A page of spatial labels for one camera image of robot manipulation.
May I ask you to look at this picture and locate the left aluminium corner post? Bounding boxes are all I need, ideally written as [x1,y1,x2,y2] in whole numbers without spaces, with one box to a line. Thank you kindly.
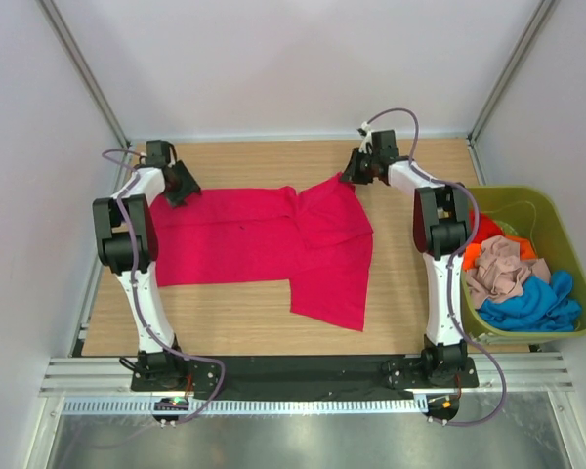
[35,0,130,148]

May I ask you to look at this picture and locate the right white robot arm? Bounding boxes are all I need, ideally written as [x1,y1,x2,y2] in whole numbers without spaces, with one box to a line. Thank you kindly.
[341,148,472,387]

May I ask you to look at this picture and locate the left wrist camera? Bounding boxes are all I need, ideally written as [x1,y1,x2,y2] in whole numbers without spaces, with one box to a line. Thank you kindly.
[142,140,177,168]

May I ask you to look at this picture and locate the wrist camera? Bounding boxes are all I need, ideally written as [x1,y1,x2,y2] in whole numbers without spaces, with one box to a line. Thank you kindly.
[142,140,177,168]
[357,123,400,164]

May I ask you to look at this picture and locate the white slotted cable duct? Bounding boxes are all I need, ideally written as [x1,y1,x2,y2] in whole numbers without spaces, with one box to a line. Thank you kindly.
[63,395,428,416]

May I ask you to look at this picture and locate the right aluminium corner post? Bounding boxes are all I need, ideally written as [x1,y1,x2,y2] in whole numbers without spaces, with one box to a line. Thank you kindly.
[466,0,561,148]

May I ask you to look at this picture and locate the olive green plastic bin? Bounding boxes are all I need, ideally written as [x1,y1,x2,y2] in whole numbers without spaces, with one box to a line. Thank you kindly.
[462,186,586,345]

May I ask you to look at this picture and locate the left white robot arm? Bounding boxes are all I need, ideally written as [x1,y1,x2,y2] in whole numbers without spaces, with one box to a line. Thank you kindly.
[93,161,200,391]

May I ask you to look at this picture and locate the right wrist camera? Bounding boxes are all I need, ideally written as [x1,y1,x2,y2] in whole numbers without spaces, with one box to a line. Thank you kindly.
[357,123,400,164]

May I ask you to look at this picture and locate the aluminium frame rail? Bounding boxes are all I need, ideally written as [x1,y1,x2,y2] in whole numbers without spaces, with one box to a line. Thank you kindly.
[39,352,574,397]

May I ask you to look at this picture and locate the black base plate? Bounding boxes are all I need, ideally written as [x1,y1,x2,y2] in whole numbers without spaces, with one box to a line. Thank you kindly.
[118,352,479,401]

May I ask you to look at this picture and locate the blue t shirt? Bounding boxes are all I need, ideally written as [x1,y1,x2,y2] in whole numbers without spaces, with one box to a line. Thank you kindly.
[476,271,582,332]

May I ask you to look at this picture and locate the red t shirt in bin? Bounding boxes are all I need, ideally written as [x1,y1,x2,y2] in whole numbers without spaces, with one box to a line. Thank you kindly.
[469,210,504,244]

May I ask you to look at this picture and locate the beige pink t shirt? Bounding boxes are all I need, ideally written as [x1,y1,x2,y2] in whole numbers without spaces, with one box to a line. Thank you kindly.
[463,248,552,309]

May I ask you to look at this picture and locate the orange t shirt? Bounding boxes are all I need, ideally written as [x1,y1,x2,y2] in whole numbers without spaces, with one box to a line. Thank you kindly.
[462,235,537,271]

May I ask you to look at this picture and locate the magenta red t shirt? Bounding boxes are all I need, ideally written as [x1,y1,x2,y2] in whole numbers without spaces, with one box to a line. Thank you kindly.
[150,175,373,331]

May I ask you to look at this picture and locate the aluminium corner post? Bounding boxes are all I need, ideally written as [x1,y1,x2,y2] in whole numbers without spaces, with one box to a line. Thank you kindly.
[35,0,130,148]
[466,0,561,148]

